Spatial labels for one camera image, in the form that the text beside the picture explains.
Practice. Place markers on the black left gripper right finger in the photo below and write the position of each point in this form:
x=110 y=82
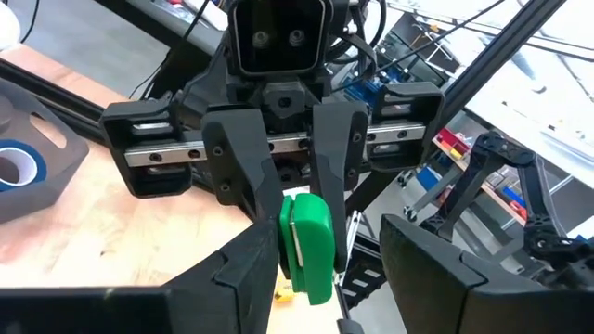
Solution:
x=431 y=283

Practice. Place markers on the dark grey translucent bin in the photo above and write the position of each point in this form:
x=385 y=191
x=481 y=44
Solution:
x=51 y=181

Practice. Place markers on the white light bulb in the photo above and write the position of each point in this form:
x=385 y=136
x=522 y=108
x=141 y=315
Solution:
x=7 y=23

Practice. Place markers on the backlit blue keyboard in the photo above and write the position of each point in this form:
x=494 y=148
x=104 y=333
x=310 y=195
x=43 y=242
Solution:
x=371 y=90

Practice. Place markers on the dark blue tape roll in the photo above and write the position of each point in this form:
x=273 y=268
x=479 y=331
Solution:
x=41 y=164

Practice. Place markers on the black jointed support arm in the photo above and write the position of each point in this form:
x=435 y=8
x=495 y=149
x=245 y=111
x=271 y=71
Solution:
x=501 y=148

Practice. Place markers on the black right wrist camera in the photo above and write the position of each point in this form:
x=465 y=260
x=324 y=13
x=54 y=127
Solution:
x=278 y=28

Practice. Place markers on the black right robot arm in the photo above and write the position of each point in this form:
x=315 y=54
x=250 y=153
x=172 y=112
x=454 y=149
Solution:
x=209 y=88

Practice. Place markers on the shelf with coloured boxes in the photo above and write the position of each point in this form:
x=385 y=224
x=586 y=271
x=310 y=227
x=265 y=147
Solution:
x=450 y=141

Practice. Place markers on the green staple remover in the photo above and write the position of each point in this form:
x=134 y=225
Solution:
x=313 y=250

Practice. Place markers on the yellow staple remover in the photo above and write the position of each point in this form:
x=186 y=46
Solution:
x=283 y=294

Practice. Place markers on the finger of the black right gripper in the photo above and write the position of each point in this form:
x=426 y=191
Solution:
x=236 y=158
x=339 y=148

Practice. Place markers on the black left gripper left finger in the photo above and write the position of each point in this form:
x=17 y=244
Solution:
x=241 y=278

